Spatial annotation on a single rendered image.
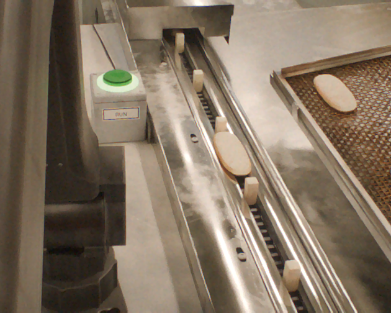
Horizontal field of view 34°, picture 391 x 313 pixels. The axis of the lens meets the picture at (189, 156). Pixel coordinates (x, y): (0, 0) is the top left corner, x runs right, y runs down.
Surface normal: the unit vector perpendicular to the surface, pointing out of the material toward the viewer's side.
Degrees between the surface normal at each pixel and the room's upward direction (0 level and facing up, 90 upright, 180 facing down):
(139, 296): 0
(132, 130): 90
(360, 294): 0
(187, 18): 90
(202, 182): 0
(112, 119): 90
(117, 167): 26
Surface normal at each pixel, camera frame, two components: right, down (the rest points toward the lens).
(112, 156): 0.07, -0.66
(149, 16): 0.21, 0.55
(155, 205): 0.05, -0.83
